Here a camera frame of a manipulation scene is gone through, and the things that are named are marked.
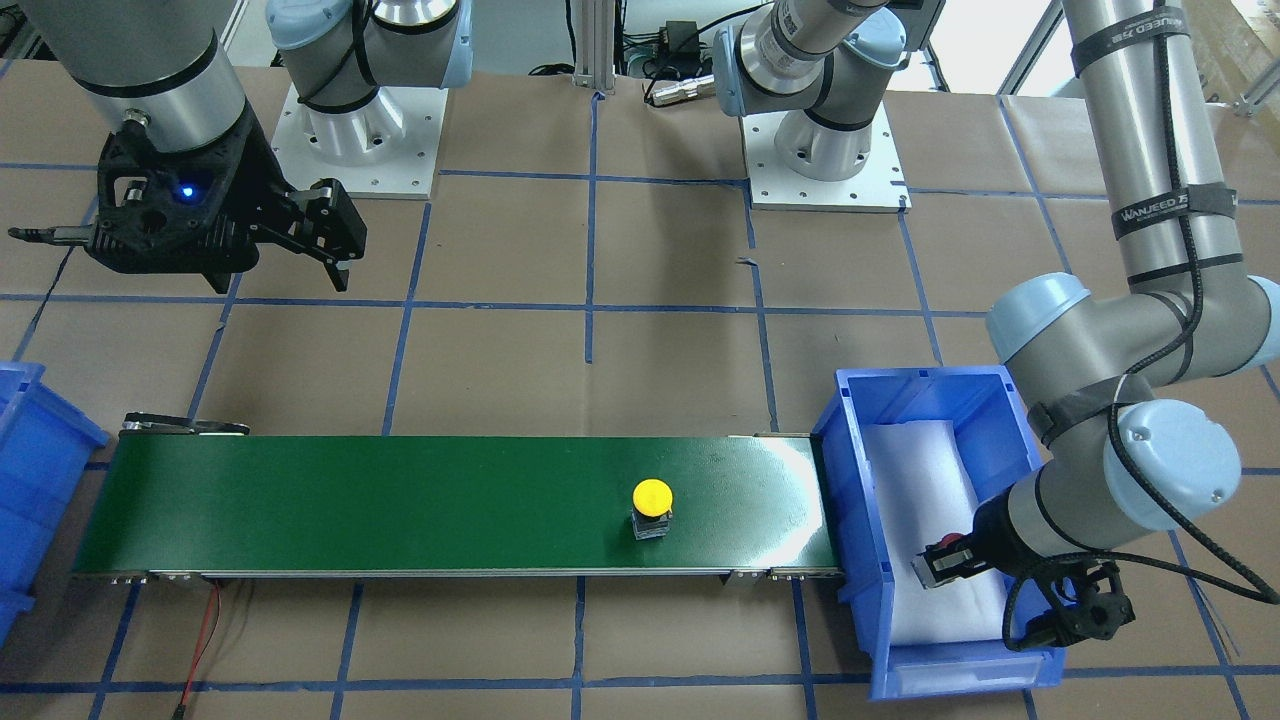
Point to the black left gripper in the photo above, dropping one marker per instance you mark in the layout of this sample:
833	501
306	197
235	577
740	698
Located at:
990	532

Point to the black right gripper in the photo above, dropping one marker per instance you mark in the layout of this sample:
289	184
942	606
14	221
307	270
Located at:
262	178

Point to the yellow push button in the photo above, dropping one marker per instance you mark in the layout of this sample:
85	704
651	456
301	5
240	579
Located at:
652	509

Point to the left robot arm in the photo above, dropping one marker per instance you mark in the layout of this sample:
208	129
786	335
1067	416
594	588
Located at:
1124	463

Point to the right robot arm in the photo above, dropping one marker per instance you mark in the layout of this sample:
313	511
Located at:
192	67

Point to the blue bin with buttons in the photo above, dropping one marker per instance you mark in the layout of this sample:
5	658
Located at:
996	447

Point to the white foam pad source bin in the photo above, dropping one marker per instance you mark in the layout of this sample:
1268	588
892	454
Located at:
923	493

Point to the green conveyor belt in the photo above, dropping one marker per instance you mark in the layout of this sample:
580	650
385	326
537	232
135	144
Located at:
220	506

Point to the blue empty bin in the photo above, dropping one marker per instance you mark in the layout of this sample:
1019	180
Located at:
45	443

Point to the black power adapter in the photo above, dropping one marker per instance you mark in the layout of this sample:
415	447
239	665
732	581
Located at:
678	44

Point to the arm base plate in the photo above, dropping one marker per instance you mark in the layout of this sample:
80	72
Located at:
796	165
386	150

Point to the aluminium profile post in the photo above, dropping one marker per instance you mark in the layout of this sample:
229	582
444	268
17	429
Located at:
594	25

